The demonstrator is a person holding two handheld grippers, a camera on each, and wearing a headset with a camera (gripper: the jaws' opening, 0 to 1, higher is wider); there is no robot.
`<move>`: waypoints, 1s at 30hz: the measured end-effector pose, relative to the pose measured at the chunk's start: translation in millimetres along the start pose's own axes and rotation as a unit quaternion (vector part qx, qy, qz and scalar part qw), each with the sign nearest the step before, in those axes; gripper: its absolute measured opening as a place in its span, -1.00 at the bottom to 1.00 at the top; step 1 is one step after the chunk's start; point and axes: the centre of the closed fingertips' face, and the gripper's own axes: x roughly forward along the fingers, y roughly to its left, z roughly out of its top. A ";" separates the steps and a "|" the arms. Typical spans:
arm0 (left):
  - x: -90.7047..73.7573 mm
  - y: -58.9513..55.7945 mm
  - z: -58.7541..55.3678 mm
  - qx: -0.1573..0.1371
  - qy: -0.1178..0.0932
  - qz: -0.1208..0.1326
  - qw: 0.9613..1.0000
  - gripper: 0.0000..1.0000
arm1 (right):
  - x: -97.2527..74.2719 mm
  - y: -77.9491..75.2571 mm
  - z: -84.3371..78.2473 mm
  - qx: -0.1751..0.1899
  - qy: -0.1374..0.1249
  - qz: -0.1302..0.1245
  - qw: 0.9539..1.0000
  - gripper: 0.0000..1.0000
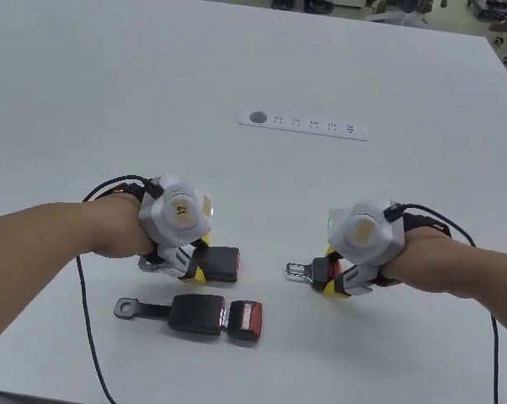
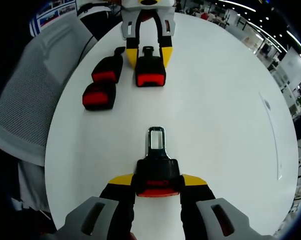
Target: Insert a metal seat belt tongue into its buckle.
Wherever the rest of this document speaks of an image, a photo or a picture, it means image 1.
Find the person's left forearm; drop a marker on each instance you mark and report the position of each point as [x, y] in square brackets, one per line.
[38, 248]

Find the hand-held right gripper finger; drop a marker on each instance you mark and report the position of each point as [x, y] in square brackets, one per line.
[332, 253]
[350, 282]

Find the white power strip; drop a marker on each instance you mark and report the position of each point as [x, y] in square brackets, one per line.
[304, 124]

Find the person's right forearm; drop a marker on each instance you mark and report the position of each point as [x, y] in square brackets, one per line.
[485, 278]

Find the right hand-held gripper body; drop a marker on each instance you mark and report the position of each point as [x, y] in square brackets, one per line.
[365, 233]

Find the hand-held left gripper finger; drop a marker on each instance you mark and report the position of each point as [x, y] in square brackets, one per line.
[175, 263]
[204, 243]

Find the person's left hand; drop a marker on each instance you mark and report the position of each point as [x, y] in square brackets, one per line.
[125, 227]

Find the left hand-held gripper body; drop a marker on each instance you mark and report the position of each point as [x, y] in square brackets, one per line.
[177, 212]

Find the person's right hand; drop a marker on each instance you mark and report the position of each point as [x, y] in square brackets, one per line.
[420, 261]

